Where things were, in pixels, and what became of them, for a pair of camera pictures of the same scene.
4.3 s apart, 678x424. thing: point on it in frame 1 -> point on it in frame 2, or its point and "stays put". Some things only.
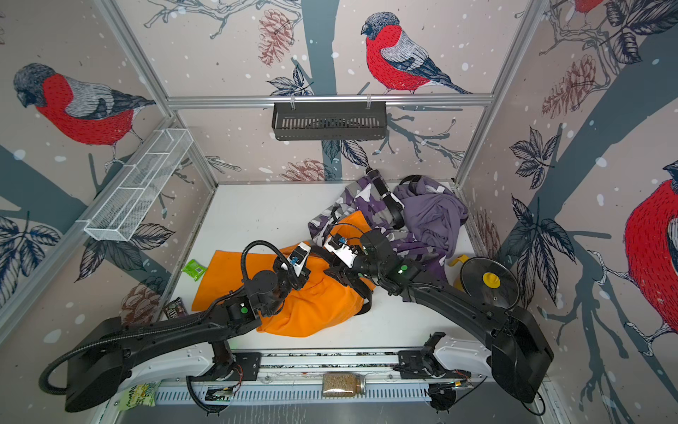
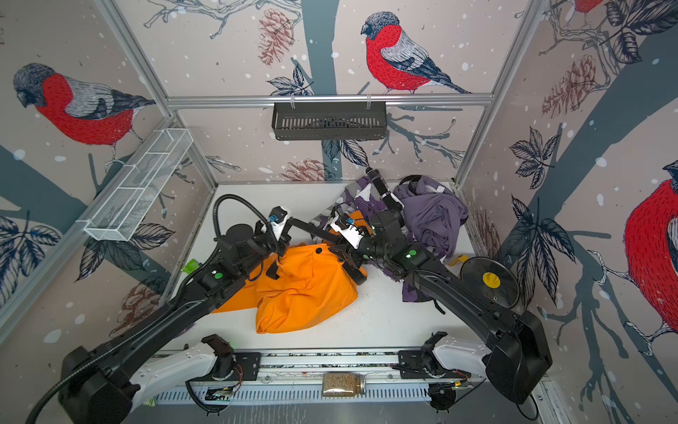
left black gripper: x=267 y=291 -> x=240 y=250
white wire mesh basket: x=122 y=211 stays put
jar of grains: x=343 y=385 stays put
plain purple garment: x=432 y=213 stays put
